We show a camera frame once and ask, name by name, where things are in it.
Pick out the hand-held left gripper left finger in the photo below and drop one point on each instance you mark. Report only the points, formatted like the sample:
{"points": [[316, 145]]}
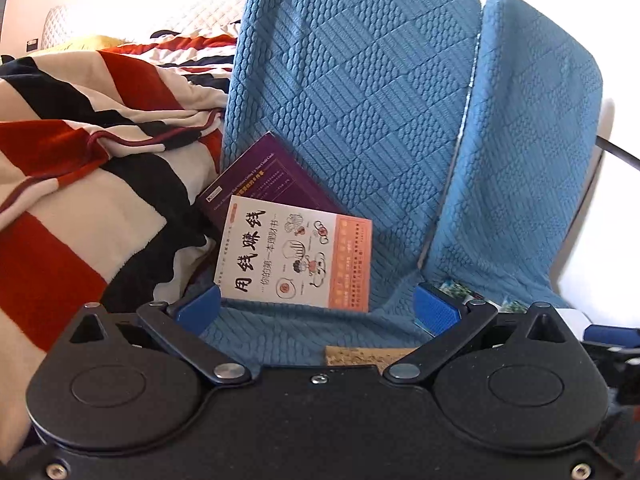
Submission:
{"points": [[197, 307]]}

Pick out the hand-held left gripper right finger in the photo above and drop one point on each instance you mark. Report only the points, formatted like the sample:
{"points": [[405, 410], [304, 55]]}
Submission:
{"points": [[437, 307]]}

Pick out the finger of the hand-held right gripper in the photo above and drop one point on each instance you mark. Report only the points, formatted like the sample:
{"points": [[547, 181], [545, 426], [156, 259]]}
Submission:
{"points": [[615, 336]]}

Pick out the photo cover notebook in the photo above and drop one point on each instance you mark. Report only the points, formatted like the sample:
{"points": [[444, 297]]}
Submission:
{"points": [[511, 305], [452, 289]]}

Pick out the brown painting cover book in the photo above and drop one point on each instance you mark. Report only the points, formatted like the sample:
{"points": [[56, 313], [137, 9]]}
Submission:
{"points": [[360, 355]]}

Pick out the white orange cartoon book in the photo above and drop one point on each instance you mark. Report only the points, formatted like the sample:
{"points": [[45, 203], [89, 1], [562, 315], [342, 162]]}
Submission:
{"points": [[280, 260]]}

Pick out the purple book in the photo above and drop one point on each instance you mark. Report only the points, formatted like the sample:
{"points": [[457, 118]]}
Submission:
{"points": [[265, 175]]}

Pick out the dark metal bar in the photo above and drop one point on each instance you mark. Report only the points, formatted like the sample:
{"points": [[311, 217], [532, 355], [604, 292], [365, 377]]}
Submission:
{"points": [[622, 154]]}

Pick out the red black cream striped blanket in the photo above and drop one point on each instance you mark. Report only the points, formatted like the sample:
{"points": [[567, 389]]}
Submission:
{"points": [[75, 160]]}

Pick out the blue textured folding sofa chair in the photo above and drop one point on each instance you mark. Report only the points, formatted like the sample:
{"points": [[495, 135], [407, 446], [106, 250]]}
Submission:
{"points": [[525, 135]]}

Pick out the blue textured sofa cover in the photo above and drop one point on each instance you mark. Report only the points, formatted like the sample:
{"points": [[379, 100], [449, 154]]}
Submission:
{"points": [[350, 85]]}

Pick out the yellow pillow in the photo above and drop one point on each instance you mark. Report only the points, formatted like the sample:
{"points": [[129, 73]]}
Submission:
{"points": [[95, 42]]}

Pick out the white quilted headboard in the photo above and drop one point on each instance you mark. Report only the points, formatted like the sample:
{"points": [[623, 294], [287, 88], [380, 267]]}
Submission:
{"points": [[57, 25]]}

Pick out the wall socket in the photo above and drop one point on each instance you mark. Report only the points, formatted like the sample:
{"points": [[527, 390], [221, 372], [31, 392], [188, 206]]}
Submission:
{"points": [[32, 44]]}

